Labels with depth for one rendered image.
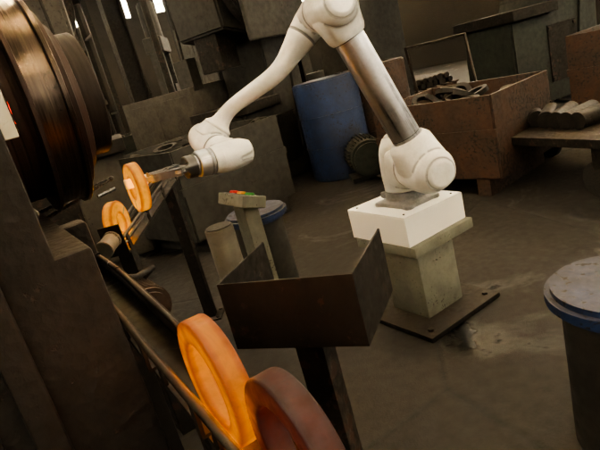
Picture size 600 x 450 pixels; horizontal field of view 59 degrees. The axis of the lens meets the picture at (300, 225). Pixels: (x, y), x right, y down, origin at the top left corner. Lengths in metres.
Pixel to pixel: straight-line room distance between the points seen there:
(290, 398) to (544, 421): 1.18
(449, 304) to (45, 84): 1.63
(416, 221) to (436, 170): 0.26
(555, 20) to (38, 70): 5.66
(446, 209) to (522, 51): 4.08
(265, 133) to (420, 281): 2.26
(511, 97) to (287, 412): 3.09
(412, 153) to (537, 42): 4.46
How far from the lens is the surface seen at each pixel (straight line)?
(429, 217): 1.97
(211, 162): 1.76
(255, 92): 1.86
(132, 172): 1.66
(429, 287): 2.08
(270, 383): 0.56
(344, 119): 4.64
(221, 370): 0.66
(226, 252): 2.17
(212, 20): 4.91
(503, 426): 1.64
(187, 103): 5.29
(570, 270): 1.44
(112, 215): 1.84
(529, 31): 6.07
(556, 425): 1.64
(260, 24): 4.77
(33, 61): 1.16
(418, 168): 1.75
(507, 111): 3.44
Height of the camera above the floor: 1.06
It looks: 17 degrees down
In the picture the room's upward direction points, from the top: 15 degrees counter-clockwise
